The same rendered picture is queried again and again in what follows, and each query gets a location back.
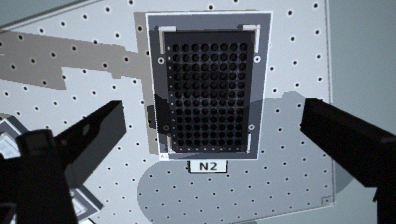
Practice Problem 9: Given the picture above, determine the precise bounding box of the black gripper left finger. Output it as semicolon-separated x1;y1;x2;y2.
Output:
0;100;127;224

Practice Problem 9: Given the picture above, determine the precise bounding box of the white multi-well plate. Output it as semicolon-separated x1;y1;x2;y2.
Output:
0;139;81;224

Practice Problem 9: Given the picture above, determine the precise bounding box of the light grey perforated plate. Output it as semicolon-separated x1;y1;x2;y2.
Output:
0;0;336;224

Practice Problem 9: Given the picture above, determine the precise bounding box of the white label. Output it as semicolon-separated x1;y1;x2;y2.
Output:
79;218;96;224
189;160;228;173

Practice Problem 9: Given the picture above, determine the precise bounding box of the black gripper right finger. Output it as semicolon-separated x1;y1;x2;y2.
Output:
300;98;396;224

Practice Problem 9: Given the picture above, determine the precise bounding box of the black well plate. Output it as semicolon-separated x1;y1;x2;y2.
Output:
164;31;255;153

